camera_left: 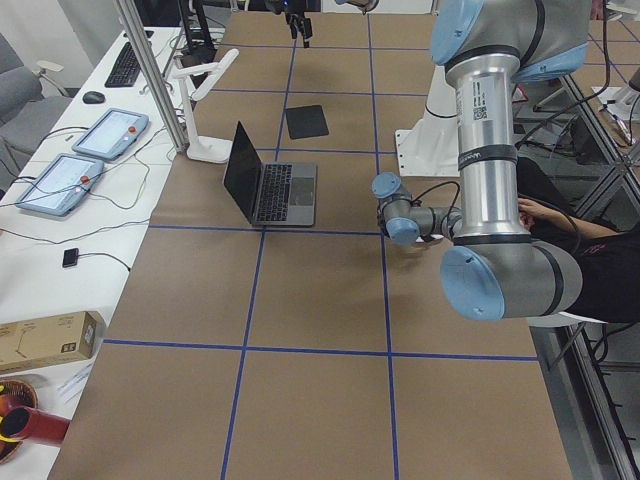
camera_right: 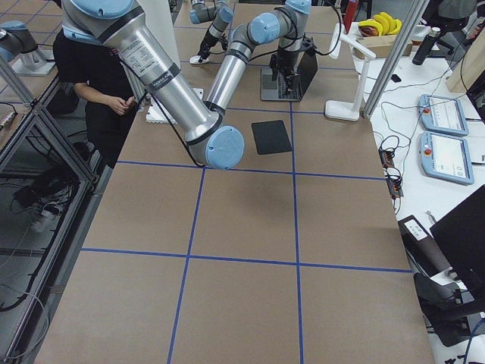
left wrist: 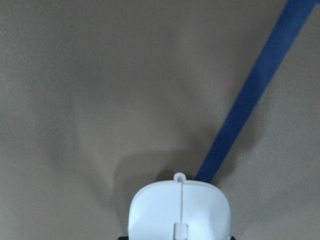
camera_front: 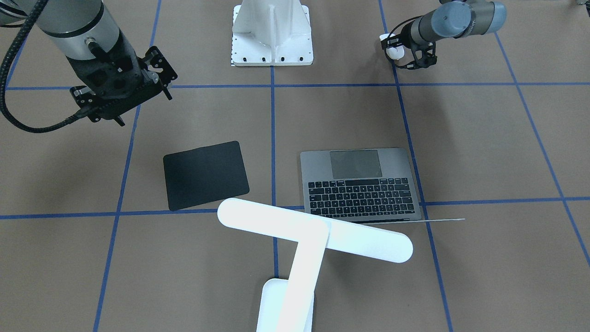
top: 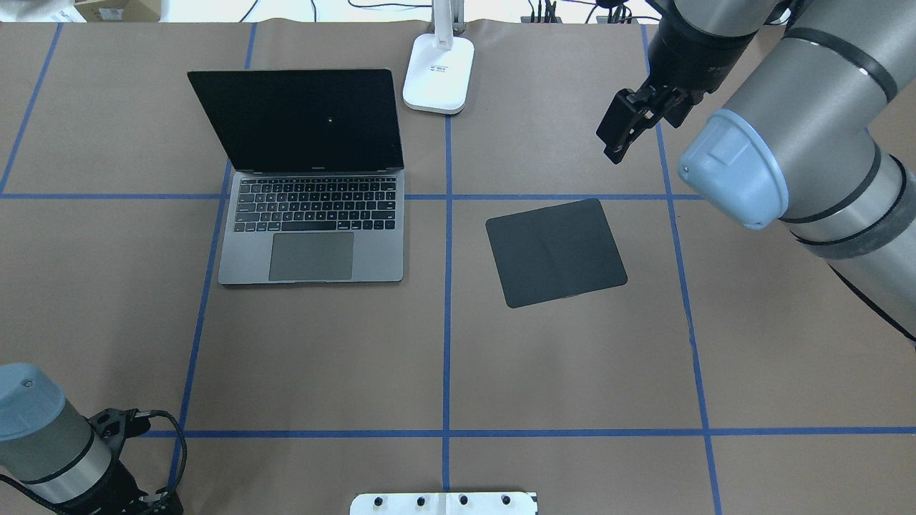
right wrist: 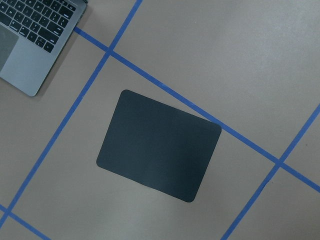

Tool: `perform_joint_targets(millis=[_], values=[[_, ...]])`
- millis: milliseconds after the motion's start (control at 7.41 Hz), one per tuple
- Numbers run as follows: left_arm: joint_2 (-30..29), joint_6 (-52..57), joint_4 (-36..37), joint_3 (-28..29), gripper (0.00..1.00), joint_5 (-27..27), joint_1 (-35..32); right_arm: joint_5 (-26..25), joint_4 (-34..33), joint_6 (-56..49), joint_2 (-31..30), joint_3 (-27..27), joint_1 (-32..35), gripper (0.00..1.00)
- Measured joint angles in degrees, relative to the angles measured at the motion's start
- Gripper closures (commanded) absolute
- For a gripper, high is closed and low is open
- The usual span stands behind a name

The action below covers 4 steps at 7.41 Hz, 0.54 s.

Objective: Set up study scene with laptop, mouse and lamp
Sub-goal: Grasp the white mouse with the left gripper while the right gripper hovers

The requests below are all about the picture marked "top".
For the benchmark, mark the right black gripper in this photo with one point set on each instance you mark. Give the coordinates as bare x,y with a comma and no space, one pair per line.
698,63

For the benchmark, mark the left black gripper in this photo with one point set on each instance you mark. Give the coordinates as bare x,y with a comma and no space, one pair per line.
118,496

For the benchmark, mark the black mouse pad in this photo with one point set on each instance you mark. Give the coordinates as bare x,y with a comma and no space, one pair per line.
555,252

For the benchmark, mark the grey laptop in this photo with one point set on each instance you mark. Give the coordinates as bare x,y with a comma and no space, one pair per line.
318,191

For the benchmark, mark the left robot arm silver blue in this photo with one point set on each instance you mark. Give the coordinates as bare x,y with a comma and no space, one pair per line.
69,463

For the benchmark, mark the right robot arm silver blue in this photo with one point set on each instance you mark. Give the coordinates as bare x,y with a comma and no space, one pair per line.
792,144

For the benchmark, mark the cardboard box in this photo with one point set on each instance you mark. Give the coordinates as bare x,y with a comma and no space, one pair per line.
119,11

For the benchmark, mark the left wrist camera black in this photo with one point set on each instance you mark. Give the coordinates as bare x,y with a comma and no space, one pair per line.
115,426

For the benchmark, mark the white camera post with base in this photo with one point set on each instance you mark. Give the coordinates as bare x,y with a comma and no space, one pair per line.
477,502

